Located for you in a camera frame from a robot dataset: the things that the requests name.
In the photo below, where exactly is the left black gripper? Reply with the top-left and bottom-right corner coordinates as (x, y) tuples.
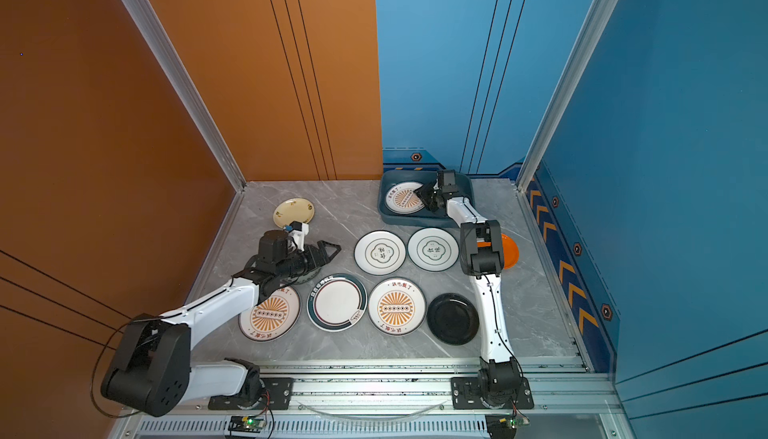
(276, 241), (341, 283)

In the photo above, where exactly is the white orange sunburst plate back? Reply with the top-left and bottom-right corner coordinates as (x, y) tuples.
(384, 181), (424, 215)

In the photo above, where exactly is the white orange sunburst plate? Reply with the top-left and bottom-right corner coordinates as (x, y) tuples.
(368, 277), (427, 336)
(239, 287), (301, 342)
(384, 181), (424, 215)

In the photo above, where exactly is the white plate black emblem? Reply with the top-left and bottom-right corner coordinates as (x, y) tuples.
(407, 228), (459, 272)
(354, 230), (407, 276)

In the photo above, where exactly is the cream yellow floral plate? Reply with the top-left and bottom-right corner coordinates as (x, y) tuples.
(272, 198), (315, 228)

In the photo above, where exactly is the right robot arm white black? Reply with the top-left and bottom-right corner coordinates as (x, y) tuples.
(416, 170), (523, 408)

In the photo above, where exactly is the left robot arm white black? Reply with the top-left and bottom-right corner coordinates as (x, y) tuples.
(90, 222), (342, 417)

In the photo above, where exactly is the teal plastic bin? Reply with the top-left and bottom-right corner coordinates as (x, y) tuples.
(377, 170), (457, 228)

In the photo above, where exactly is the white plate dark green rim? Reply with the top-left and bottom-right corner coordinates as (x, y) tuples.
(307, 274), (368, 333)

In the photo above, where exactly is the white orange sunburst plate left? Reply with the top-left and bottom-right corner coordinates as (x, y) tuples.
(239, 287), (301, 342)

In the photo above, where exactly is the white orange sunburst plate centre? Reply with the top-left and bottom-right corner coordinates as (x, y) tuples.
(368, 277), (427, 336)

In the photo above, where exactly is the left green circuit board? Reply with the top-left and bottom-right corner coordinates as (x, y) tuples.
(227, 415), (269, 438)

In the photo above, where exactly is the green circuit board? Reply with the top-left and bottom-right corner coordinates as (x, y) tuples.
(485, 415), (530, 439)
(227, 415), (269, 438)

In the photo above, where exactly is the right green circuit board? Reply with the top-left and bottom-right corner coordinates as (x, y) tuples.
(485, 415), (530, 439)

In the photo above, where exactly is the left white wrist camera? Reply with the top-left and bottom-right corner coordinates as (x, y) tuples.
(283, 221), (309, 252)

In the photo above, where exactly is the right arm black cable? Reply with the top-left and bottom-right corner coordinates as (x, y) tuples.
(487, 276), (520, 374)

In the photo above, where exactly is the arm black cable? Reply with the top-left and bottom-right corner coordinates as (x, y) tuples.
(487, 276), (520, 374)
(89, 312), (163, 420)

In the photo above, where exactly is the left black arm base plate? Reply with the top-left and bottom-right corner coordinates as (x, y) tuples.
(208, 377), (294, 411)

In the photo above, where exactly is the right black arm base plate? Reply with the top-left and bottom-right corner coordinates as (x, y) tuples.
(450, 377), (535, 410)

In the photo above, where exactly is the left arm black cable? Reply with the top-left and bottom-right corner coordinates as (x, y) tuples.
(89, 312), (163, 420)

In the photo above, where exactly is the aluminium frame rail front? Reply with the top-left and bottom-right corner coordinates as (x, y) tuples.
(110, 356), (634, 438)

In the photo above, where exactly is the left aluminium corner post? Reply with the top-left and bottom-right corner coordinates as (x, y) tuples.
(121, 0), (246, 193)

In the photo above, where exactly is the aluminium corner post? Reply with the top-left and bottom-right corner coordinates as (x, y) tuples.
(515, 0), (619, 193)
(121, 0), (246, 193)

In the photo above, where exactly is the right aluminium corner post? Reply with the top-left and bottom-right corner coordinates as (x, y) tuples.
(515, 0), (619, 193)

